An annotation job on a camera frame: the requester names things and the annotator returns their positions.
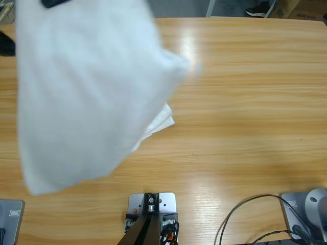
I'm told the white block with dark post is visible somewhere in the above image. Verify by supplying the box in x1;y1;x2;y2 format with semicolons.
123;192;180;245

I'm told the black white shoe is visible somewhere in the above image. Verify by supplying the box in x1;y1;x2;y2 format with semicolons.
245;0;271;18

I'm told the white metal post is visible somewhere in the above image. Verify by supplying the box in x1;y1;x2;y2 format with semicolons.
205;0;218;18

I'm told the black cable at base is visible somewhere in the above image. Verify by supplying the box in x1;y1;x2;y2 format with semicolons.
214;193;312;245

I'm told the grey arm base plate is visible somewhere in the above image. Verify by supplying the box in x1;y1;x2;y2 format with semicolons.
0;199;24;245
281;188;327;241

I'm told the white Unitree T-shirt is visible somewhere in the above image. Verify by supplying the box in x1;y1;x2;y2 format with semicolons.
15;0;199;197
130;102;176;154

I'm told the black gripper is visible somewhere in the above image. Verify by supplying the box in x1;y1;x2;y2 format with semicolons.
40;0;72;9

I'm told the brown cardboard box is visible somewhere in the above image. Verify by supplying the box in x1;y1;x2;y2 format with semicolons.
273;0;327;22

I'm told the wooden pallet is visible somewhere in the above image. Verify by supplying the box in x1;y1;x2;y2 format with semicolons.
0;2;17;25

